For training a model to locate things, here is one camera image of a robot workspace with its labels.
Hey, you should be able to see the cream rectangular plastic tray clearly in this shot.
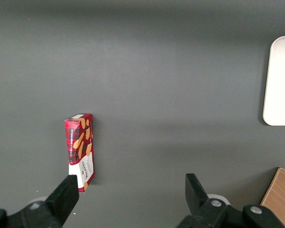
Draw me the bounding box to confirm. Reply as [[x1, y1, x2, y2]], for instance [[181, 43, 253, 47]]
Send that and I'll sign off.
[[262, 36, 285, 126]]

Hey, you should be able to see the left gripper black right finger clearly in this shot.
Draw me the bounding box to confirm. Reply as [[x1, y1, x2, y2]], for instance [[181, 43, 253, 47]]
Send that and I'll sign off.
[[175, 173, 285, 228]]

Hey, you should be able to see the red tartan shortbread box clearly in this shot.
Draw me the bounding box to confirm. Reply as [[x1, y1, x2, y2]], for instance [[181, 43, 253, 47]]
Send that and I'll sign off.
[[64, 113, 95, 194]]

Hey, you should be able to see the wooden two-drawer cabinet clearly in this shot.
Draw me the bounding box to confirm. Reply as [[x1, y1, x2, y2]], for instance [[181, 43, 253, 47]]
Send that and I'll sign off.
[[260, 167, 285, 228]]

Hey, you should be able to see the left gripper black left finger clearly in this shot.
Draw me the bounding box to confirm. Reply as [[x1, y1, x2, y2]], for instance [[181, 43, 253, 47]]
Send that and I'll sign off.
[[0, 174, 80, 228]]

